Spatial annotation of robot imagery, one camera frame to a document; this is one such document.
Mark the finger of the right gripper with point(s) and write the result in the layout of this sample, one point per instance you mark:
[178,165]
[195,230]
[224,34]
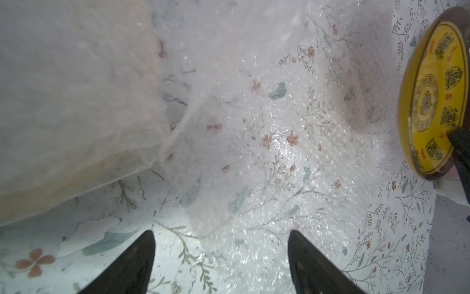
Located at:
[460,140]

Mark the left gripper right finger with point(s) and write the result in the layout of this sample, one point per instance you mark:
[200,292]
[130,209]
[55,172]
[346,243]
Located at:
[314,273]

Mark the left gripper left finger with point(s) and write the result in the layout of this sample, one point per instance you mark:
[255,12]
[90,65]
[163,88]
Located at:
[130,273]

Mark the bubble-wrapped plate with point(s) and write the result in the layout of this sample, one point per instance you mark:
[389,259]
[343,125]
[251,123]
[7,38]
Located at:
[434,98]
[81,103]

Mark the clear bubble wrap sheet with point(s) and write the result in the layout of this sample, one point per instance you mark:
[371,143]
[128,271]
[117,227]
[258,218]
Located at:
[284,113]

